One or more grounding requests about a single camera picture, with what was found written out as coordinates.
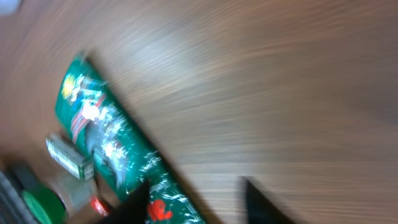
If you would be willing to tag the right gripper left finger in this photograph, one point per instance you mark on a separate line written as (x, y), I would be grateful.
(133, 210)

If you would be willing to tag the small green white box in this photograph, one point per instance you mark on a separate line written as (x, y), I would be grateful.
(66, 155)

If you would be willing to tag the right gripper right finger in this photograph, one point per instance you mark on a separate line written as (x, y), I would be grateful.
(259, 209)

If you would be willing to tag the green lid jar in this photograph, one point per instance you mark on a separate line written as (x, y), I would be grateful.
(56, 198)

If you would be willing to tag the red Nescafe stick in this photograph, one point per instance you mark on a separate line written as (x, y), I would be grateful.
(100, 206)

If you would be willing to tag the white barcode scanner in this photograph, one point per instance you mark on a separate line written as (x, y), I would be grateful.
(8, 7)

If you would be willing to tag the green 3M gloves pack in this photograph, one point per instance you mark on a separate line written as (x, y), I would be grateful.
(121, 153)

